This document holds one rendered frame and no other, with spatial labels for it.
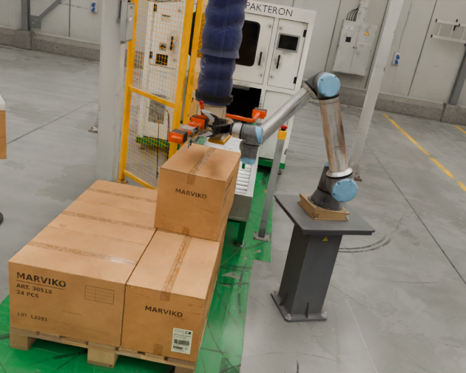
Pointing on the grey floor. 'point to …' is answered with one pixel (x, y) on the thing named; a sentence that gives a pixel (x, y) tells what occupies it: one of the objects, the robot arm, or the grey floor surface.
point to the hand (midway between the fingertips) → (198, 123)
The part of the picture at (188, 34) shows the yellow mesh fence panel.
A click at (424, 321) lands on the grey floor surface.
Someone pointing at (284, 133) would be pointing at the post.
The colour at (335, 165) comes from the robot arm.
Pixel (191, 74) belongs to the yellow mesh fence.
